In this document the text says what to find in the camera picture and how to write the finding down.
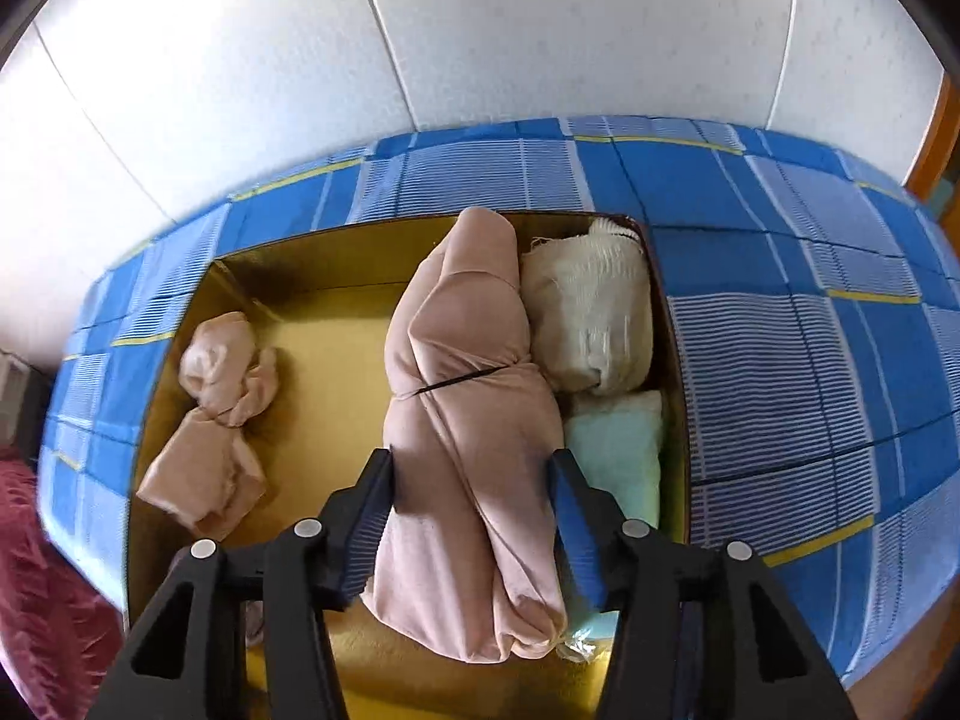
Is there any mint green cloth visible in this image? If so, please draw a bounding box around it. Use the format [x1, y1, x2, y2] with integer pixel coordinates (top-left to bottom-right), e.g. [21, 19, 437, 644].
[556, 390, 664, 665]

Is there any dusty pink cloth bundle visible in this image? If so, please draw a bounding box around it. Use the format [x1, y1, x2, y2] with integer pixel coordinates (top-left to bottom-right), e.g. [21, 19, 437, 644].
[361, 208, 568, 663]

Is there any small peach cloth bundle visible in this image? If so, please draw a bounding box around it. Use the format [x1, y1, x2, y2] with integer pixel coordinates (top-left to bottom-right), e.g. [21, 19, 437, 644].
[137, 312, 280, 541]

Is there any red fleece blanket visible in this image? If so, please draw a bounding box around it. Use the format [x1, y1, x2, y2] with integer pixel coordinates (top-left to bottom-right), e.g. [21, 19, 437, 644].
[2, 447, 124, 718]

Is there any gold cardboard box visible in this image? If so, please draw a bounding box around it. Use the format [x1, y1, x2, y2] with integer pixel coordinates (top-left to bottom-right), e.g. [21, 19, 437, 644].
[122, 208, 692, 720]

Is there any blue plaid bed sheet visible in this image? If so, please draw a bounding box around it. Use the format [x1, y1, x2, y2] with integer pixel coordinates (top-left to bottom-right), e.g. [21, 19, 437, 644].
[39, 115, 958, 683]

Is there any white knitted cloth bundle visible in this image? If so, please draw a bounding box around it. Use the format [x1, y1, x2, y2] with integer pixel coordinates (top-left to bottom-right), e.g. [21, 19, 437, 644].
[521, 218, 654, 397]

